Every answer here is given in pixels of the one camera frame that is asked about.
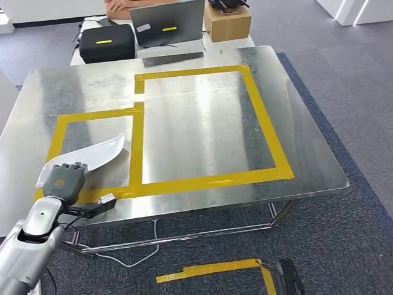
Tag white curved plastic part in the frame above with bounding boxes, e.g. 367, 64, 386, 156
35, 132, 126, 189

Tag brown cardboard box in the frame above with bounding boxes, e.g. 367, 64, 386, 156
203, 3, 253, 44

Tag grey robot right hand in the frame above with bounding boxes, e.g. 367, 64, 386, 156
42, 161, 90, 207

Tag white plinths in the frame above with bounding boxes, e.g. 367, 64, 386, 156
315, 0, 393, 26

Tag black cable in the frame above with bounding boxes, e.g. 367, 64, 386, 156
44, 266, 57, 295

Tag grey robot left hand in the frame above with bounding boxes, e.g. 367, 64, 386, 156
275, 258, 305, 295

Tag black carry case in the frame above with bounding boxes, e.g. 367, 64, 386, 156
78, 23, 137, 65

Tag white desk steel legs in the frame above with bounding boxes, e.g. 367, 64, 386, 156
0, 69, 20, 135

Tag black device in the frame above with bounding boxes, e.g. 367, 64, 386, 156
208, 0, 250, 12

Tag silver laptop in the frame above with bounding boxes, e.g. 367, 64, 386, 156
129, 0, 206, 58

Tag white power cable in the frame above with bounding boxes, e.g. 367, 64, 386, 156
78, 219, 161, 269

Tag stainless steel workbench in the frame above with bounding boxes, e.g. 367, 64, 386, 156
0, 44, 350, 256

